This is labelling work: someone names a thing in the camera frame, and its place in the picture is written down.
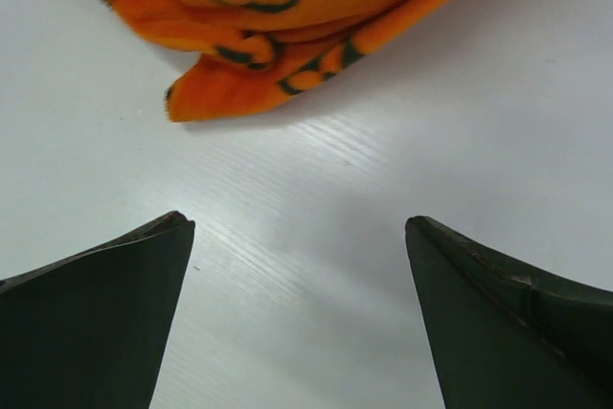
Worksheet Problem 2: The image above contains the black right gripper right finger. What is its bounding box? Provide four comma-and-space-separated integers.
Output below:
405, 216, 612, 408

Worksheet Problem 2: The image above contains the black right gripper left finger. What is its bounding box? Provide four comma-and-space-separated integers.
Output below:
1, 212, 195, 408

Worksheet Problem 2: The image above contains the orange patterned plush pillowcase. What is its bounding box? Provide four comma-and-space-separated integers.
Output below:
103, 0, 449, 123

